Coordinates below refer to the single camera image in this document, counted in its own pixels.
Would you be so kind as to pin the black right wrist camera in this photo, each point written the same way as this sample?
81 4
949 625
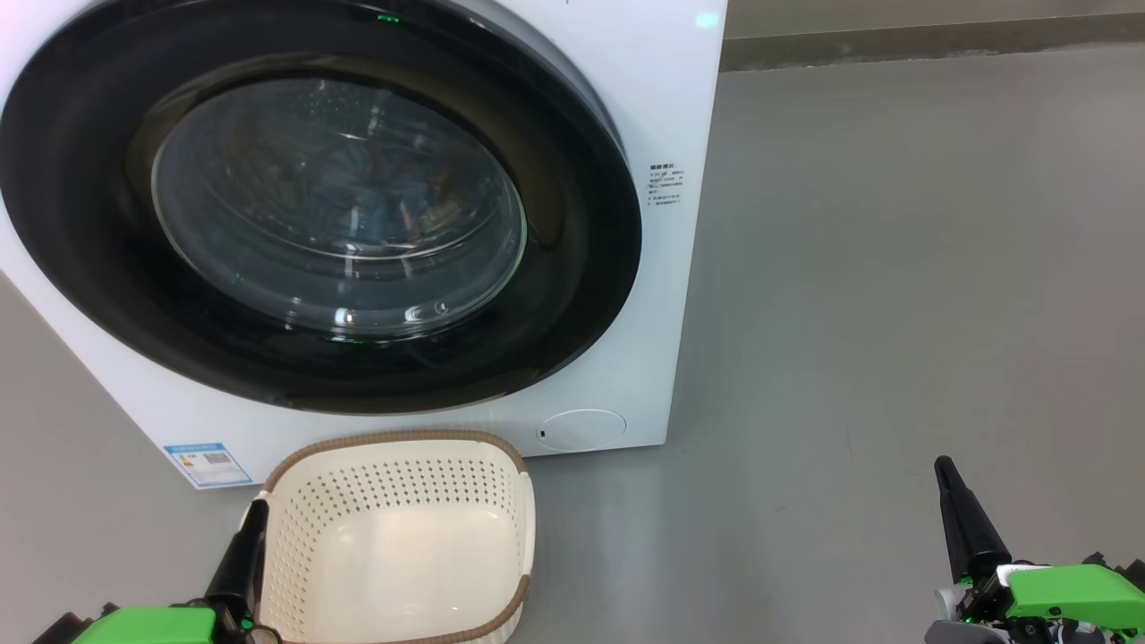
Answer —
1118 568

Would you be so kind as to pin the washing machine door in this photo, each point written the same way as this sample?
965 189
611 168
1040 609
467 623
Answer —
89 224

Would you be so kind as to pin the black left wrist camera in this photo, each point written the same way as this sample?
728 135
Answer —
72 628

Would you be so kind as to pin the white front-load washing machine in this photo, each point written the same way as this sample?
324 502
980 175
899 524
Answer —
662 313

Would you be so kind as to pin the black text warning label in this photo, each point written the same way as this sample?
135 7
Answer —
666 185

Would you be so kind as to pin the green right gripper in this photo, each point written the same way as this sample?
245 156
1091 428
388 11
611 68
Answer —
1064 595

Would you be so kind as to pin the blue energy label sticker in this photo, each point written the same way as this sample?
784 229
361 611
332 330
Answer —
207 465

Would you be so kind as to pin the round white filter cover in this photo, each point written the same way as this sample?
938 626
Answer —
581 430

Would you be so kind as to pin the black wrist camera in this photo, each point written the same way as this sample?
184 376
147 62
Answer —
1118 568
72 628

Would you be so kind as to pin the cream perforated laundry basket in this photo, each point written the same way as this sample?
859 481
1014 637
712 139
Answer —
402 555

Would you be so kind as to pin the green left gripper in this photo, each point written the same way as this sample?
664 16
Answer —
148 626

